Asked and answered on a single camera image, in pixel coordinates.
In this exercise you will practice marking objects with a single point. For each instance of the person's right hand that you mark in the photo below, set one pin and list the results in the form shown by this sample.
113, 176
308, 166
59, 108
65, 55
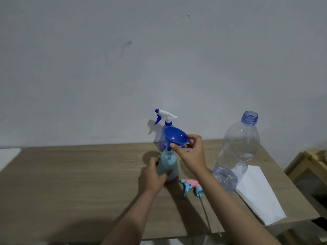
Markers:
193, 155

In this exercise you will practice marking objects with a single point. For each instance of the person's left hand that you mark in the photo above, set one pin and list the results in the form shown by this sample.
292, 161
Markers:
153, 177

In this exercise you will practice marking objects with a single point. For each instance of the person's left thumb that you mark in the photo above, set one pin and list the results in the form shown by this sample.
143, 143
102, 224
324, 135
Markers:
166, 174

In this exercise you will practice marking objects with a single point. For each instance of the person's right thumb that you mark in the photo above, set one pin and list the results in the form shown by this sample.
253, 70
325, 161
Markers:
179, 149

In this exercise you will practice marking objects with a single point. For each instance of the light blue spray bottle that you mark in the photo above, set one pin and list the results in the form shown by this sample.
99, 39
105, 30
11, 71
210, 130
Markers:
168, 164

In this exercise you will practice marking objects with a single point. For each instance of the blue plastic funnel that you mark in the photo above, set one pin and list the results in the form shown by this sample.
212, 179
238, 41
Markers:
175, 137

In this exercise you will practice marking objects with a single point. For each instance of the person's left forearm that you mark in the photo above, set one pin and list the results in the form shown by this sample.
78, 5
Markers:
130, 218

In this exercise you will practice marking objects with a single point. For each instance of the person's right forearm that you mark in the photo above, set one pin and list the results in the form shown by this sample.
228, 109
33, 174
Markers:
232, 209

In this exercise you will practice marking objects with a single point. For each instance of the pink and blue spray trigger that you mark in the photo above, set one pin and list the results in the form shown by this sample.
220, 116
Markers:
191, 186

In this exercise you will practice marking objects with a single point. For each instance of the blue spray bottle white trigger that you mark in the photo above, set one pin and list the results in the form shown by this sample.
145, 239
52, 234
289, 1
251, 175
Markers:
164, 125

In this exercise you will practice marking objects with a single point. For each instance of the large clear plastic bottle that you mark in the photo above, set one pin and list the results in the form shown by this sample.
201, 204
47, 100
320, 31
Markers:
237, 153

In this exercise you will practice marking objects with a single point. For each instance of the white folded paper towel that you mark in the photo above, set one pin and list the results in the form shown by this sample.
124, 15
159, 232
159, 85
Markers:
258, 195

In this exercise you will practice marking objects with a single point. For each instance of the wooden table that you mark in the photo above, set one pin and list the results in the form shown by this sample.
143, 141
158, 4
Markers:
76, 191

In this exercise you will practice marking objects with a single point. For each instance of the wooden stool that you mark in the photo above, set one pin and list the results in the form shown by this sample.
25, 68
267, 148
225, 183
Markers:
307, 170

